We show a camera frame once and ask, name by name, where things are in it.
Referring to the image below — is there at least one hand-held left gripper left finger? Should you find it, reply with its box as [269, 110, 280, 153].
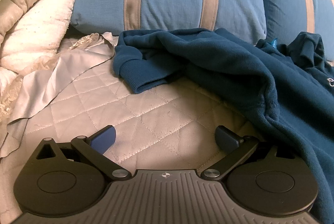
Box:
[35, 125, 131, 180]

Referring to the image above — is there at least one dark blue sweatshirt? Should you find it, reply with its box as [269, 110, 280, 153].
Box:
[112, 28, 334, 224]

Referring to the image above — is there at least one white quilted comforter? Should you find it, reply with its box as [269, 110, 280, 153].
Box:
[0, 0, 79, 95]

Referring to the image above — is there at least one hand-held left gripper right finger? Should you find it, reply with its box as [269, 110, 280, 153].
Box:
[201, 125, 278, 180]

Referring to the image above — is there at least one thin grey sheet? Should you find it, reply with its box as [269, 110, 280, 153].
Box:
[0, 32, 120, 159]

